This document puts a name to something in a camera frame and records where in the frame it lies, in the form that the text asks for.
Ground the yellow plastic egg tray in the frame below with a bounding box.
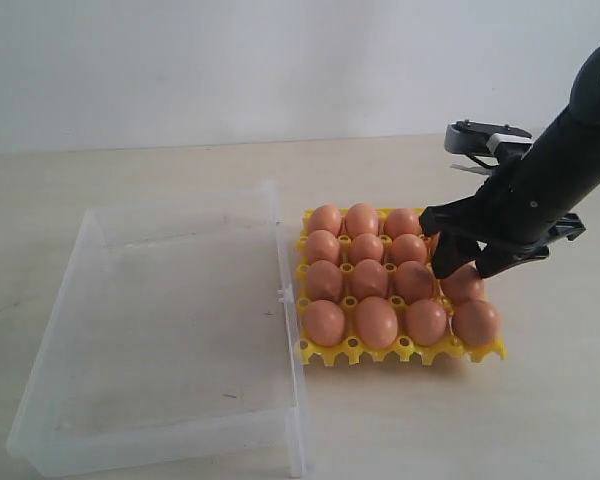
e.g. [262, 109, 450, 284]
[298, 208, 507, 367]

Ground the brown egg lone front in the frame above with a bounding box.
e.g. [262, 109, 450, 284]
[349, 233, 384, 265]

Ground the clear plastic tray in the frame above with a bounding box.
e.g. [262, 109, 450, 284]
[6, 181, 308, 478]

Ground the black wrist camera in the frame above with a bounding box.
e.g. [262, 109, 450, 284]
[444, 119, 534, 164]

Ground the brown egg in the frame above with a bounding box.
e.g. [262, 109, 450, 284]
[439, 263, 485, 305]
[451, 300, 500, 347]
[404, 299, 447, 347]
[355, 296, 398, 349]
[302, 300, 346, 347]
[351, 259, 389, 300]
[394, 261, 435, 304]
[389, 234, 428, 265]
[305, 230, 341, 265]
[305, 260, 344, 302]

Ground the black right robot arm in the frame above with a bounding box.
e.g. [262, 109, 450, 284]
[419, 47, 600, 279]

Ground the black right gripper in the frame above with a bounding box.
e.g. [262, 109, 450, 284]
[419, 150, 588, 279]

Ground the brown egg slot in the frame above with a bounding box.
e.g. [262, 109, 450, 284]
[344, 203, 380, 239]
[307, 204, 342, 236]
[384, 208, 422, 239]

